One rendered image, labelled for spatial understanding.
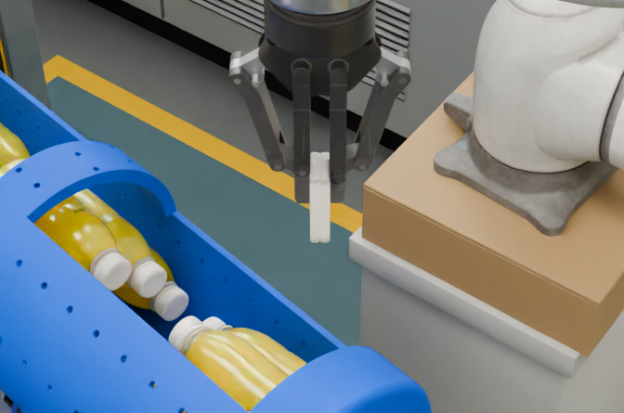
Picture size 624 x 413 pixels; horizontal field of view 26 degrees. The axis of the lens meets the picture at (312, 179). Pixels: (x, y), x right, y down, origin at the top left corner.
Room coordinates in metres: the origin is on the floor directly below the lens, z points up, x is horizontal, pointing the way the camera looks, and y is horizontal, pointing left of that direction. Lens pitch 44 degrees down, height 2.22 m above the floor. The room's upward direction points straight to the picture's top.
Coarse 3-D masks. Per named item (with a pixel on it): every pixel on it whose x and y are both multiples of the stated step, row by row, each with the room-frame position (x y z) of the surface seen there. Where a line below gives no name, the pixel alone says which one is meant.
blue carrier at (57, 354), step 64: (64, 128) 1.24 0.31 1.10; (0, 192) 1.00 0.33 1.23; (64, 192) 1.00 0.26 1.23; (128, 192) 1.15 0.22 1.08; (0, 256) 0.94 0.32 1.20; (64, 256) 0.92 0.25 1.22; (192, 256) 1.07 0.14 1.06; (0, 320) 0.88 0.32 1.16; (64, 320) 0.85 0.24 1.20; (128, 320) 0.83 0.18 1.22; (256, 320) 0.98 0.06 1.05; (0, 384) 0.87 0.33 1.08; (64, 384) 0.80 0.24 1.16; (128, 384) 0.78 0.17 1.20; (192, 384) 0.76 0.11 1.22; (320, 384) 0.75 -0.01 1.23; (384, 384) 0.76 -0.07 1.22
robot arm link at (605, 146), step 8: (616, 96) 1.07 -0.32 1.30; (616, 104) 1.07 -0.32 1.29; (608, 112) 1.07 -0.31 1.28; (616, 112) 1.06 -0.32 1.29; (608, 120) 1.06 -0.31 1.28; (616, 120) 1.06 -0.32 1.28; (608, 128) 1.06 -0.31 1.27; (616, 128) 1.06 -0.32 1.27; (608, 136) 1.06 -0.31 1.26; (616, 136) 1.05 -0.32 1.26; (608, 144) 1.06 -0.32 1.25; (616, 144) 1.05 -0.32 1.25; (608, 152) 1.06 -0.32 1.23; (616, 152) 1.05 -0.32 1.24; (608, 160) 1.06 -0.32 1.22; (616, 160) 1.06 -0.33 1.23
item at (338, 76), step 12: (336, 72) 0.71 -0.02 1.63; (336, 84) 0.71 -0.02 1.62; (336, 96) 0.71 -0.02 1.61; (336, 108) 0.71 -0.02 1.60; (336, 120) 0.72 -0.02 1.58; (336, 132) 0.72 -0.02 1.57; (336, 144) 0.72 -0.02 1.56; (336, 156) 0.72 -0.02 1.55; (336, 168) 0.72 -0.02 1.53; (336, 180) 0.71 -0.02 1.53
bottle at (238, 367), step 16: (192, 336) 0.86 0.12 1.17; (208, 336) 0.85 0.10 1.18; (224, 336) 0.85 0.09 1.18; (192, 352) 0.84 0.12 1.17; (208, 352) 0.83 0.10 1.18; (224, 352) 0.83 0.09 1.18; (240, 352) 0.83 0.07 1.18; (256, 352) 0.84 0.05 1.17; (208, 368) 0.82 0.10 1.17; (224, 368) 0.81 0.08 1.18; (240, 368) 0.81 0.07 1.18; (256, 368) 0.81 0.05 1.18; (272, 368) 0.81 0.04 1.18; (224, 384) 0.80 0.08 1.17; (240, 384) 0.79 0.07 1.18; (256, 384) 0.79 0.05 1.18; (272, 384) 0.79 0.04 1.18; (240, 400) 0.78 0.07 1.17; (256, 400) 0.78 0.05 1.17
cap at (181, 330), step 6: (186, 318) 0.88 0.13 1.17; (192, 318) 0.88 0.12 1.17; (180, 324) 0.88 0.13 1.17; (186, 324) 0.87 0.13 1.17; (192, 324) 0.88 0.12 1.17; (198, 324) 0.88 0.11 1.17; (174, 330) 0.87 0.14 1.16; (180, 330) 0.87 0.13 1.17; (186, 330) 0.87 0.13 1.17; (192, 330) 0.87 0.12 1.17; (174, 336) 0.87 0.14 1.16; (180, 336) 0.86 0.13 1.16; (186, 336) 0.86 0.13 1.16; (174, 342) 0.86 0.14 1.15; (180, 342) 0.86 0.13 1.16; (180, 348) 0.86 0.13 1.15
